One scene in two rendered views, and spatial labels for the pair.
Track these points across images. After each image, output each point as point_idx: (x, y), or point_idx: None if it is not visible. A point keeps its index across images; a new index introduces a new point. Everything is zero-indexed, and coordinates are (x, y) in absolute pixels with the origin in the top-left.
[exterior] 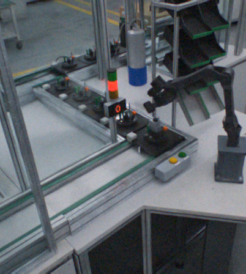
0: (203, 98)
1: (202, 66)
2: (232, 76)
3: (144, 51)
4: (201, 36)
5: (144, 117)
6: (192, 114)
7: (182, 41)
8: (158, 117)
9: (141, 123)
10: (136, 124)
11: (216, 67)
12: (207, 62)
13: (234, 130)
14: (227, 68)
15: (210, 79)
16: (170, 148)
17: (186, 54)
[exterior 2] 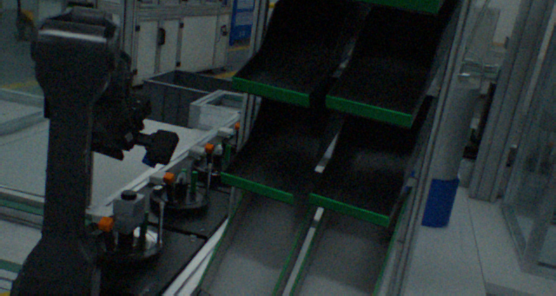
0: (335, 261)
1: (385, 161)
2: (60, 48)
3: (451, 139)
4: None
5: (215, 222)
6: (245, 268)
7: (329, 39)
8: (160, 204)
9: (181, 221)
10: (173, 216)
11: (107, 25)
12: (298, 98)
13: (13, 293)
14: (89, 24)
15: (355, 197)
16: None
17: (286, 61)
